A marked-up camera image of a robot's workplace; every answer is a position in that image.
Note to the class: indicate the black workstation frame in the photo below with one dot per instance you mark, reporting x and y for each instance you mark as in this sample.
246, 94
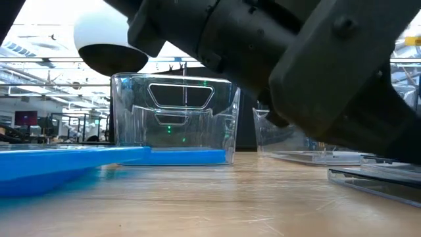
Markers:
79, 116

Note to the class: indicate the clear plastic bin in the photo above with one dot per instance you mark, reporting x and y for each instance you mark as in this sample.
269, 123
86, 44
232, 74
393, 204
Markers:
296, 145
177, 131

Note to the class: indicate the grey square packets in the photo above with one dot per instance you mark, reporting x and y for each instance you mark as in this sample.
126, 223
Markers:
312, 158

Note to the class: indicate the clear grey jewel case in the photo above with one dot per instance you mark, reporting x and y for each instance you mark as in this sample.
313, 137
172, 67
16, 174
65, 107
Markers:
394, 164
378, 187

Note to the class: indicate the white globe lamp black base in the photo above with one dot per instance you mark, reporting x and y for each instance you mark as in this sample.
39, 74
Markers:
98, 42

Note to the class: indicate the dark red monitor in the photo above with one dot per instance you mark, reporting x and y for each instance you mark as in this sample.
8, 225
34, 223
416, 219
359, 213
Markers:
26, 118

